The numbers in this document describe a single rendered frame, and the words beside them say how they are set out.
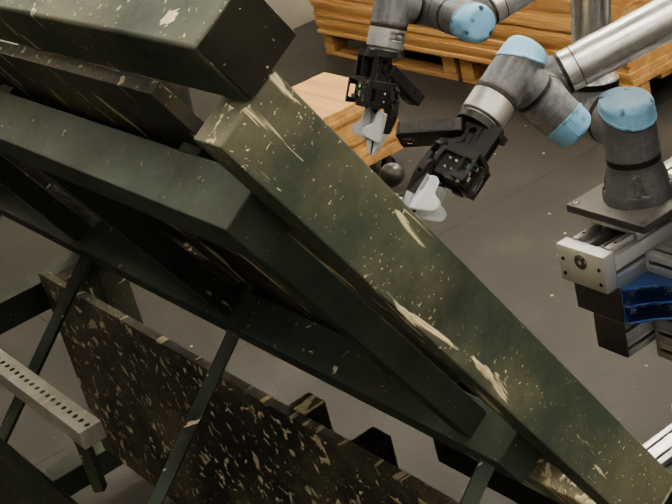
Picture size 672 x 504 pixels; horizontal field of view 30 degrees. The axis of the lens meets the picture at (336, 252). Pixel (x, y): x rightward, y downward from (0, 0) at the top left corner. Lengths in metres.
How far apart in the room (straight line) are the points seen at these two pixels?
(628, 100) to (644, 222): 0.26
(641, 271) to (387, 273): 1.27
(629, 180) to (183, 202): 1.36
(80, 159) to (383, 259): 0.50
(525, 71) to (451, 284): 0.49
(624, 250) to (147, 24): 1.50
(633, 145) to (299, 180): 1.35
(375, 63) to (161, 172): 0.94
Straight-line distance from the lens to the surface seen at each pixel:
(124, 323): 3.26
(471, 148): 1.98
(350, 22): 7.32
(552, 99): 2.05
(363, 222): 1.54
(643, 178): 2.74
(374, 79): 2.52
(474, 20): 2.43
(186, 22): 1.40
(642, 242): 2.76
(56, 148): 1.91
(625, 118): 2.68
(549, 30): 6.06
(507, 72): 2.01
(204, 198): 1.56
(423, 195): 1.96
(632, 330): 2.81
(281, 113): 1.43
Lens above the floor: 2.28
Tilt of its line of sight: 26 degrees down
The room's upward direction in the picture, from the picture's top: 14 degrees counter-clockwise
